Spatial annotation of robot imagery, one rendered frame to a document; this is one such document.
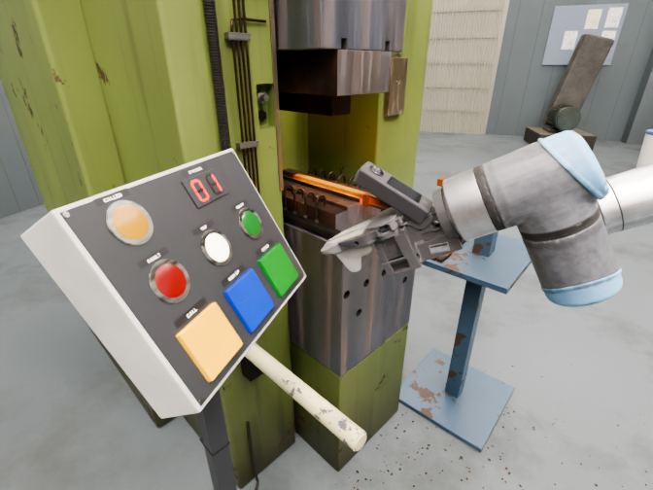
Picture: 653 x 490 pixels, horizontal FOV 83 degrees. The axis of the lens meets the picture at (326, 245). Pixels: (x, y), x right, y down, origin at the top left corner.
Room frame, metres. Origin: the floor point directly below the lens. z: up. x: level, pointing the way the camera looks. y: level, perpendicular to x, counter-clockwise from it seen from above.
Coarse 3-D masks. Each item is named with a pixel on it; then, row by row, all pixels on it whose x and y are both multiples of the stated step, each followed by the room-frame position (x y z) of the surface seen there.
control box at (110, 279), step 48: (144, 192) 0.46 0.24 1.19; (192, 192) 0.52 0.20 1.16; (240, 192) 0.61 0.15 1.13; (48, 240) 0.36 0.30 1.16; (96, 240) 0.37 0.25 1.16; (144, 240) 0.41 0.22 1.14; (192, 240) 0.47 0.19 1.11; (240, 240) 0.54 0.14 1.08; (96, 288) 0.34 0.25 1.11; (144, 288) 0.37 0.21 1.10; (192, 288) 0.42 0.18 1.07; (144, 336) 0.33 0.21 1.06; (240, 336) 0.42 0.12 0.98; (144, 384) 0.33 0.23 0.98; (192, 384) 0.33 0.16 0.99
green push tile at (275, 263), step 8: (272, 248) 0.59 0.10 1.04; (280, 248) 0.60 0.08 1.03; (264, 256) 0.56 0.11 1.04; (272, 256) 0.57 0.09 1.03; (280, 256) 0.59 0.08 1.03; (264, 264) 0.54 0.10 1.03; (272, 264) 0.56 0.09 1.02; (280, 264) 0.57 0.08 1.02; (288, 264) 0.59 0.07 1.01; (264, 272) 0.54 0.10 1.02; (272, 272) 0.54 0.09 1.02; (280, 272) 0.56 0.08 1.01; (288, 272) 0.58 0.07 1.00; (296, 272) 0.60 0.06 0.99; (272, 280) 0.53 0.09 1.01; (280, 280) 0.55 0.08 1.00; (288, 280) 0.56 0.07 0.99; (280, 288) 0.54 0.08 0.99; (288, 288) 0.55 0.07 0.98; (280, 296) 0.53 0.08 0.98
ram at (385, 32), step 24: (288, 0) 0.94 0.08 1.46; (312, 0) 0.89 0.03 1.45; (336, 0) 0.90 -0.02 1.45; (360, 0) 0.96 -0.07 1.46; (384, 0) 1.02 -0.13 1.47; (288, 24) 0.94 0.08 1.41; (312, 24) 0.89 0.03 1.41; (336, 24) 0.90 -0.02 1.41; (360, 24) 0.96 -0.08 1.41; (384, 24) 1.02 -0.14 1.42; (288, 48) 0.95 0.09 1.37; (312, 48) 0.89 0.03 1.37; (336, 48) 0.91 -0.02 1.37; (360, 48) 0.96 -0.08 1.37; (384, 48) 1.03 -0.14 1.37
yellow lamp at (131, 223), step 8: (120, 208) 0.41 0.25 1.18; (128, 208) 0.42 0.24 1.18; (136, 208) 0.43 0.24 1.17; (120, 216) 0.41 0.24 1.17; (128, 216) 0.41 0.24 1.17; (136, 216) 0.42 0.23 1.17; (144, 216) 0.43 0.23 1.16; (120, 224) 0.40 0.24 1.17; (128, 224) 0.41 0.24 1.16; (136, 224) 0.41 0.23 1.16; (144, 224) 0.42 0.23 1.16; (120, 232) 0.39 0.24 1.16; (128, 232) 0.40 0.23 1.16; (136, 232) 0.41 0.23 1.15; (144, 232) 0.42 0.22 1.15
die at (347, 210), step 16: (288, 176) 1.20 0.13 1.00; (288, 192) 1.09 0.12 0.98; (304, 192) 1.06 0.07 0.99; (320, 192) 1.06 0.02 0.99; (336, 192) 1.04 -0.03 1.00; (288, 208) 1.04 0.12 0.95; (320, 208) 0.95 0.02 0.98; (336, 208) 0.95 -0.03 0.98; (352, 208) 0.95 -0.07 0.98; (368, 208) 1.01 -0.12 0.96; (336, 224) 0.91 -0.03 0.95; (352, 224) 0.95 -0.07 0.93
